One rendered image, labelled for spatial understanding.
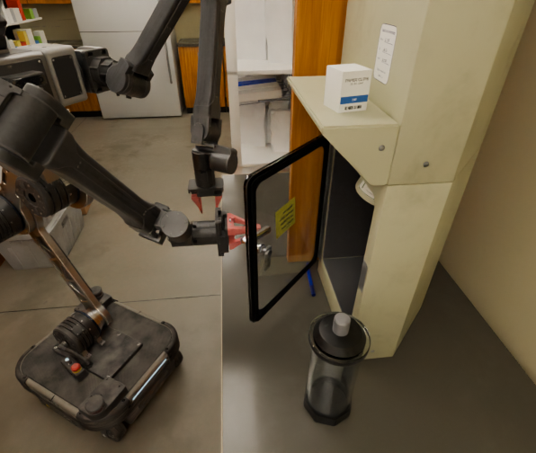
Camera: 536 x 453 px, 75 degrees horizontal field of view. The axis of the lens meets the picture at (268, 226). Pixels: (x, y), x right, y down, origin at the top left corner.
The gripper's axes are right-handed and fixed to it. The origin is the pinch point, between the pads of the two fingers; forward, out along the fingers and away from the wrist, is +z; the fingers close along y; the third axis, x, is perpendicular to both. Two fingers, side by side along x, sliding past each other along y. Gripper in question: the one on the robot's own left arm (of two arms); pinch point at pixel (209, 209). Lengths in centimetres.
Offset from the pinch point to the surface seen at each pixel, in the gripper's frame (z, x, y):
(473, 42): -51, -46, 40
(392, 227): -22, -46, 35
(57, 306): 109, 72, -108
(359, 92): -44, -40, 28
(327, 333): -8, -55, 22
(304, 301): 16.3, -26.1, 25.4
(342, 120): -41, -44, 24
